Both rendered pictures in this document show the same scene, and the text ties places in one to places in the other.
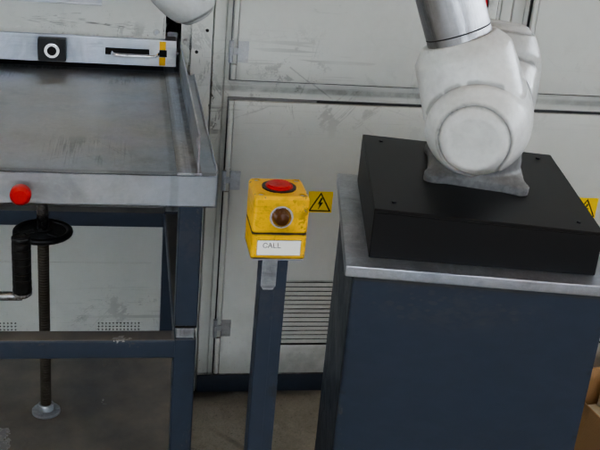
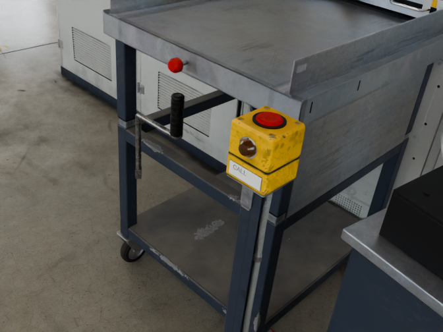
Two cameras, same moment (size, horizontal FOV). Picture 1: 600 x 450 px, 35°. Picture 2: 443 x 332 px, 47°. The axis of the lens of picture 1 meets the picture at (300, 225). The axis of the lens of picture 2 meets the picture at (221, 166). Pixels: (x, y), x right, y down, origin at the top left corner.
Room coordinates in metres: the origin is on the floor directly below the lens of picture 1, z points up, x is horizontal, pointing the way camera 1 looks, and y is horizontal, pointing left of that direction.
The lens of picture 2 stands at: (0.84, -0.45, 1.24)
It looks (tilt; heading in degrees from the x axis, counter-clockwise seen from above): 33 degrees down; 52
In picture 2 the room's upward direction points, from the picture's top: 6 degrees clockwise
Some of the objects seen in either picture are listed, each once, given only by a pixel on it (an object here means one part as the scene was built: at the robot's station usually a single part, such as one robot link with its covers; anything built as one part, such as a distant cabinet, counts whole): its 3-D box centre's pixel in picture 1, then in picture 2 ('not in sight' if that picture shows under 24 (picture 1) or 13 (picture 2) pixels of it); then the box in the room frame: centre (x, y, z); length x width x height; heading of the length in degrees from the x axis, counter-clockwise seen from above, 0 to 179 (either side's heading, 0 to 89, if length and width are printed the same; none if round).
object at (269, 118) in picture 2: (279, 188); (269, 122); (1.29, 0.04, 0.90); 0.04 x 0.04 x 0.02
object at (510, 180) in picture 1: (476, 154); not in sight; (1.66, -0.31, 0.87); 0.22 x 0.18 x 0.06; 175
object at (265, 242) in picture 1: (276, 218); (264, 149); (1.29, 0.04, 0.85); 0.08 x 0.08 x 0.10; 11
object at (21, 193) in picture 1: (20, 192); (178, 64); (1.38, 0.44, 0.82); 0.04 x 0.03 x 0.03; 11
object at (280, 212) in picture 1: (281, 219); (245, 149); (1.24, 0.03, 0.87); 0.03 x 0.01 x 0.03; 101
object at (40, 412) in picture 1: (45, 407); not in sight; (1.73, 0.51, 0.18); 0.06 x 0.06 x 0.02
